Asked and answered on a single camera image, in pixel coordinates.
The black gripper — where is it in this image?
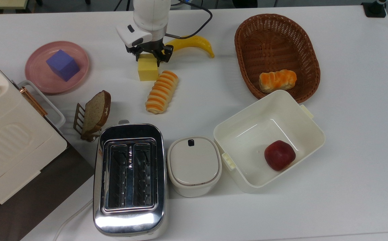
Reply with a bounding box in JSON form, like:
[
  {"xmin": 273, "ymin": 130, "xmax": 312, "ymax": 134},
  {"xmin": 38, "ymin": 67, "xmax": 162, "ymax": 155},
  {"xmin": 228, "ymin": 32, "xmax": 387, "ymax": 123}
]
[{"xmin": 126, "ymin": 36, "xmax": 175, "ymax": 66}]

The long striped bread roll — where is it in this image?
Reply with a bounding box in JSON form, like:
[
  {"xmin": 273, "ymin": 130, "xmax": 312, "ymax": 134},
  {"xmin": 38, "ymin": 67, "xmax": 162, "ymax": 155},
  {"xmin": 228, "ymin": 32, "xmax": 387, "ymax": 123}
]
[{"xmin": 145, "ymin": 70, "xmax": 179, "ymax": 114}]

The yellow foam cube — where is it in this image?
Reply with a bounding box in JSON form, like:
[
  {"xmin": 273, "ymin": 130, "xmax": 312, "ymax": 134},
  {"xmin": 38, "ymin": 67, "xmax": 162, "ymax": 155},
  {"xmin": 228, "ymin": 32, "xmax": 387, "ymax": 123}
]
[{"xmin": 138, "ymin": 54, "xmax": 159, "ymax": 82}]

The white square plastic bin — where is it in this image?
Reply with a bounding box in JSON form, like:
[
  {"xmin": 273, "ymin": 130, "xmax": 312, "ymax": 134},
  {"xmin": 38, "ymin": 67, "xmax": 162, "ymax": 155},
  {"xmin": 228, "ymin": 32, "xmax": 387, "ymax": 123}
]
[{"xmin": 213, "ymin": 90, "xmax": 326, "ymax": 193}]

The black floor object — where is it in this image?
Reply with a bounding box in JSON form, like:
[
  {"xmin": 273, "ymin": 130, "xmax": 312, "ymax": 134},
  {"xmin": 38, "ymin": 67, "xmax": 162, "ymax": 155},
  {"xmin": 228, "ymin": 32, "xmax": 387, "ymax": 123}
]
[{"xmin": 232, "ymin": 0, "xmax": 259, "ymax": 8}]

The pink round plate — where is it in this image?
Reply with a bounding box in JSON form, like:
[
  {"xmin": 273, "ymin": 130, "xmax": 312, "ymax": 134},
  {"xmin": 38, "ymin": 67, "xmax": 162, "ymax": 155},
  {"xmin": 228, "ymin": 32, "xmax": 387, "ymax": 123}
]
[{"xmin": 25, "ymin": 41, "xmax": 90, "ymax": 94}]

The white toaster power cord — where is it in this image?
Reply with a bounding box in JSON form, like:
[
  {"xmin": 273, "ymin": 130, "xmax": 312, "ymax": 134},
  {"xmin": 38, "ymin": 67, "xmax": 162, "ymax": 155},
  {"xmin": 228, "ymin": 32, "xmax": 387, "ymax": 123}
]
[{"xmin": 52, "ymin": 199, "xmax": 94, "ymax": 241}]

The purple foam cube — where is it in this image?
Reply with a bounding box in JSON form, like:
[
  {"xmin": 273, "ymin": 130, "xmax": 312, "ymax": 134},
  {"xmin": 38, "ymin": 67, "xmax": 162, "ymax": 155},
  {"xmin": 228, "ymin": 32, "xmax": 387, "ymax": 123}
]
[{"xmin": 46, "ymin": 49, "xmax": 80, "ymax": 82}]

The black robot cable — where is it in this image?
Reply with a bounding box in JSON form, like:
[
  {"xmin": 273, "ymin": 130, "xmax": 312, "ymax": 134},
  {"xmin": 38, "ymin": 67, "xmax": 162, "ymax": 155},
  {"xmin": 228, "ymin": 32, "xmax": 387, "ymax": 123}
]
[{"xmin": 165, "ymin": 0, "xmax": 213, "ymax": 39}]

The red toy apple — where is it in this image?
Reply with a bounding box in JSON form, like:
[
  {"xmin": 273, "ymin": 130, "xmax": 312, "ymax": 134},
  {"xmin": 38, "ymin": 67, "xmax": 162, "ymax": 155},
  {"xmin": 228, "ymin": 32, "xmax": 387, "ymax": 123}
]
[{"xmin": 264, "ymin": 140, "xmax": 297, "ymax": 172}]

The black pole clamp mount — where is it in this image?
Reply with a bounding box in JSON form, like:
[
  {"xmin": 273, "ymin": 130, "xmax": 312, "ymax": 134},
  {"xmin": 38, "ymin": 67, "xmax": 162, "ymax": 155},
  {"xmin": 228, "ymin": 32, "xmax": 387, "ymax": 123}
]
[{"xmin": 362, "ymin": 0, "xmax": 387, "ymax": 18}]

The brown toy bread slice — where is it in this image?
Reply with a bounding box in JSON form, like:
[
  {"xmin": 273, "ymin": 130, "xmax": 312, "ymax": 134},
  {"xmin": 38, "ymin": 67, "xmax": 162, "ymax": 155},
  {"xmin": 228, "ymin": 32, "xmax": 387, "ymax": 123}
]
[{"xmin": 73, "ymin": 103, "xmax": 102, "ymax": 143}]

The chrome and cream toaster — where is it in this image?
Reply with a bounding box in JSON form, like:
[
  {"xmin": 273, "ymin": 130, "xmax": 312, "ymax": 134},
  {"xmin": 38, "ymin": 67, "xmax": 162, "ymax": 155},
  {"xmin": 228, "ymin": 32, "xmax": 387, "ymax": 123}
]
[{"xmin": 93, "ymin": 120, "xmax": 168, "ymax": 240}]

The cream toy cabinet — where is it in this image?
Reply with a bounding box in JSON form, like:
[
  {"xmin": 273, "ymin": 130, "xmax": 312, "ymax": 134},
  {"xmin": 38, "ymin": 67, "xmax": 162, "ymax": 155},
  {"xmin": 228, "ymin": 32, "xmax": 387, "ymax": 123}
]
[{"xmin": 0, "ymin": 50, "xmax": 68, "ymax": 220}]

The short striped bread roll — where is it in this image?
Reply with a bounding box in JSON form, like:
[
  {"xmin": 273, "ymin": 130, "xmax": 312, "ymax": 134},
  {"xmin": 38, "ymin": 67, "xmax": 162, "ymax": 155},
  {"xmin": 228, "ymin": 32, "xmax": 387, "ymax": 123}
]
[{"xmin": 259, "ymin": 69, "xmax": 297, "ymax": 93}]

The brown wicker basket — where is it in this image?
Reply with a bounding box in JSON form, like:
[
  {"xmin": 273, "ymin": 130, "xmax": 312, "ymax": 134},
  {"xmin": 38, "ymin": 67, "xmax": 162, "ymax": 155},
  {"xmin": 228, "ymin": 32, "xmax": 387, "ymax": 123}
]
[{"xmin": 234, "ymin": 13, "xmax": 321, "ymax": 104}]

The small white lidded bin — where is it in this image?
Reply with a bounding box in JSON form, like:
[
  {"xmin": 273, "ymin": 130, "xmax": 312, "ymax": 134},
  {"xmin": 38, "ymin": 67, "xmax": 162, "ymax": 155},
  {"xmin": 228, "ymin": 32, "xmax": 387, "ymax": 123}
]
[{"xmin": 167, "ymin": 136, "xmax": 222, "ymax": 198}]

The yellow toy banana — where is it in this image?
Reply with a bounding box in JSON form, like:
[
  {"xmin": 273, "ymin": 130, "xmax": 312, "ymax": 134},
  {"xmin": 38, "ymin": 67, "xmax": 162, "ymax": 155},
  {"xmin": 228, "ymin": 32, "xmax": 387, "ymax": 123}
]
[{"xmin": 165, "ymin": 35, "xmax": 215, "ymax": 59}]

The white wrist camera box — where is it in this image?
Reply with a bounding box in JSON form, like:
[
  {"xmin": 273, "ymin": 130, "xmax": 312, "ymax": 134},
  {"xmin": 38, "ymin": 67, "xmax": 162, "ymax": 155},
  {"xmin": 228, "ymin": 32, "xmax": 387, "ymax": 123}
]
[{"xmin": 116, "ymin": 24, "xmax": 144, "ymax": 48}]

